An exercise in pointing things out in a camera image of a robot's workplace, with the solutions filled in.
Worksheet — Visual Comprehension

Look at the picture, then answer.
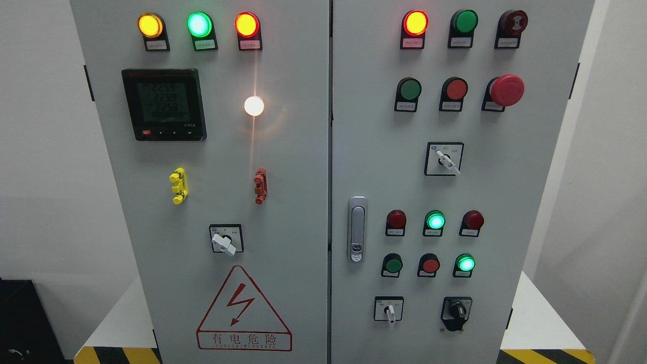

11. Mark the green indicator lower right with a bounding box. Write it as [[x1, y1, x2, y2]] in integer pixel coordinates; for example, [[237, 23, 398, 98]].
[[452, 253, 476, 278]]

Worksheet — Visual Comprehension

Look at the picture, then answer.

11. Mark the black digital power meter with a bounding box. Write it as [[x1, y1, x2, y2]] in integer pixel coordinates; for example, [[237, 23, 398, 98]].
[[121, 68, 207, 141]]

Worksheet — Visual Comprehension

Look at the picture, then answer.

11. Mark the red indicator middle right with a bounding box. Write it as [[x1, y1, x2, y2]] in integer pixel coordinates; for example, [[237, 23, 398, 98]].
[[459, 210, 484, 238]]

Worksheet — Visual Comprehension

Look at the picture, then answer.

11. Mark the green push button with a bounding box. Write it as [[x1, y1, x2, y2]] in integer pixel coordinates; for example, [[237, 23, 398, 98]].
[[394, 77, 422, 113], [381, 253, 403, 278]]

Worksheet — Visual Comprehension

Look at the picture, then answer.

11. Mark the red electric hazard warning sticker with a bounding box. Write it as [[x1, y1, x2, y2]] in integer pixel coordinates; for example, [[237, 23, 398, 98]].
[[196, 265, 293, 352]]

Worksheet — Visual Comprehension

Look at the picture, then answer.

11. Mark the green indicator top right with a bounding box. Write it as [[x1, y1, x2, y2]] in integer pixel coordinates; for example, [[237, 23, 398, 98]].
[[447, 9, 479, 49]]

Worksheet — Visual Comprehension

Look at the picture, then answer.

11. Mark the grey cabinet door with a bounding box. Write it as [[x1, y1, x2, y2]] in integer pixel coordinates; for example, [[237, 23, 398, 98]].
[[331, 1, 594, 363], [71, 1, 330, 363]]

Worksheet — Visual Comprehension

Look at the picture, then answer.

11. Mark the white selector switch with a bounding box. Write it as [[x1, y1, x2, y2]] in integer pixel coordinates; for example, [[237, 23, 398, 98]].
[[424, 142, 465, 176], [374, 296, 404, 330]]

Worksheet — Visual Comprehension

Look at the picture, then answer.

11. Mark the green lit indicator middle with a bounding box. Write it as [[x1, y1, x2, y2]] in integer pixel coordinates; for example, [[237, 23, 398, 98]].
[[423, 210, 445, 237]]

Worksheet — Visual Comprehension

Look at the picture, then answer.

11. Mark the red push button lower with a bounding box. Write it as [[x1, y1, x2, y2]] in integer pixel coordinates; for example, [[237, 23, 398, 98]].
[[418, 253, 440, 278]]

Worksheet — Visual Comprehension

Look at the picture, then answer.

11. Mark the red emergency stop mushroom button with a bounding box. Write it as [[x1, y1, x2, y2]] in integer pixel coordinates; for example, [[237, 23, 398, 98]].
[[481, 74, 525, 113]]

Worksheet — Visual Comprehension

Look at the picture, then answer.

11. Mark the red terminal connector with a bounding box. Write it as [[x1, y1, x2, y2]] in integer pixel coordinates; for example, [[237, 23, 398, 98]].
[[254, 168, 268, 205]]

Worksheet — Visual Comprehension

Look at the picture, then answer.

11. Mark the dark red indicator middle left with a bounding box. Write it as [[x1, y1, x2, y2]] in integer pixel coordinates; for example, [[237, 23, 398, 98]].
[[385, 209, 407, 237]]

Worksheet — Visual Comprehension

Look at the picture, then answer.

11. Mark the white selector switch lower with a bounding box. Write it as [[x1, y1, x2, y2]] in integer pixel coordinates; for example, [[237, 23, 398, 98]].
[[374, 296, 404, 330]]

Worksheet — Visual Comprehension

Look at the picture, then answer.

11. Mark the red indicator light top left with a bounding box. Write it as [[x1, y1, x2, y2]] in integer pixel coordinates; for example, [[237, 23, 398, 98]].
[[234, 12, 263, 51]]

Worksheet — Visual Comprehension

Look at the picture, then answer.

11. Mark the red push button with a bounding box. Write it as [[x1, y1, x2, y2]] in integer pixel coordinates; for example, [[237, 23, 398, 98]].
[[418, 253, 440, 278], [439, 77, 468, 112]]

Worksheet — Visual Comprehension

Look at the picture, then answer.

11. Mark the grey left cabinet door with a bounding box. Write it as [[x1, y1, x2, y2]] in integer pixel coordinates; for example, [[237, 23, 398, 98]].
[[71, 1, 330, 363]]

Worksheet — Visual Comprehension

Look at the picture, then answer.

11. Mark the black knob selector switch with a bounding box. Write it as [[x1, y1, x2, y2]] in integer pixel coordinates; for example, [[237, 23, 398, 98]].
[[440, 296, 472, 332]]

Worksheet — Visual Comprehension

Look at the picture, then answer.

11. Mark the red push button upper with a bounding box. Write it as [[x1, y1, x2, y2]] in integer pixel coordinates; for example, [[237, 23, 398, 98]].
[[439, 77, 468, 112]]

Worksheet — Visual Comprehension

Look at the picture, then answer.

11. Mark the grey right cabinet door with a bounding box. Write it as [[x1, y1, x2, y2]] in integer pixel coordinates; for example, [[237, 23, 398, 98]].
[[331, 1, 594, 363]]

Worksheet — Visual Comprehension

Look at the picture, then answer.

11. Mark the white selector switch upper right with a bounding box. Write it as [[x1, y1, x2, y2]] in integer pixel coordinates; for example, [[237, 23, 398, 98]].
[[424, 142, 465, 176]]

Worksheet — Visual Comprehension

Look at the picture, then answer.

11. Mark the white platform with hazard stripes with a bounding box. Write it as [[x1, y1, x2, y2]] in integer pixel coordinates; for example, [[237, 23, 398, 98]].
[[74, 274, 595, 363]]

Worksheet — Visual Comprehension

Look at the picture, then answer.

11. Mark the green push button lower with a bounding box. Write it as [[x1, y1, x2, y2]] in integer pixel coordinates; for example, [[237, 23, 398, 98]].
[[381, 253, 403, 278]]

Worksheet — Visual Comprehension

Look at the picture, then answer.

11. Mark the silver door lock handle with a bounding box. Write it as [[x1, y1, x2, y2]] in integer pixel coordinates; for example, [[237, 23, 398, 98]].
[[347, 196, 367, 263]]

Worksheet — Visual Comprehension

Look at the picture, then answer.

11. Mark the white selector switch left door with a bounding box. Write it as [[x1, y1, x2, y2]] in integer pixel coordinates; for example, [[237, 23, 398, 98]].
[[209, 223, 245, 257]]

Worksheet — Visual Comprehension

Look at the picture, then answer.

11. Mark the yellow terminal connector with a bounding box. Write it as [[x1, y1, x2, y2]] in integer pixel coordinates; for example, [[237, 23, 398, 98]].
[[168, 167, 188, 205]]

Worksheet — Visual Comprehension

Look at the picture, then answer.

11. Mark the black box lower left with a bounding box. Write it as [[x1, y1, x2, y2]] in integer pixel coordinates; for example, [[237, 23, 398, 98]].
[[1, 280, 66, 363]]

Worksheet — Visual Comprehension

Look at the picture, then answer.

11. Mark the green push button upper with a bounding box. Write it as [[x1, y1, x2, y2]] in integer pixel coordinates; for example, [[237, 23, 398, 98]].
[[394, 77, 422, 113]]

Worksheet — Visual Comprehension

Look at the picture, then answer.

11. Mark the red buzzer alarm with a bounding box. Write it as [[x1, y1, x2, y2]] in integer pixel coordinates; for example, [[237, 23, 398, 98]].
[[494, 10, 528, 49]]

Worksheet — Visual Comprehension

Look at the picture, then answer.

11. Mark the red lit indicator top right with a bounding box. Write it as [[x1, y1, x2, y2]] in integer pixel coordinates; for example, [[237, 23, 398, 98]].
[[400, 10, 429, 49]]

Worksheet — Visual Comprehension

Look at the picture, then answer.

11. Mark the white lit indicator lamp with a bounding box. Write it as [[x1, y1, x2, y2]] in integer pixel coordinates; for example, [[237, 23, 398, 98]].
[[244, 96, 265, 117]]

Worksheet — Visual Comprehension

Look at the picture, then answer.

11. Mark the yellow indicator light top left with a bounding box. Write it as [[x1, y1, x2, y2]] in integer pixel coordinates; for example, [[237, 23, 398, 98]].
[[137, 13, 170, 52]]

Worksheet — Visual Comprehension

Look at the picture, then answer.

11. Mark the green indicator light top left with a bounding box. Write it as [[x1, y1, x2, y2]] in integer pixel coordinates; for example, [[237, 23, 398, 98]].
[[187, 11, 219, 51]]

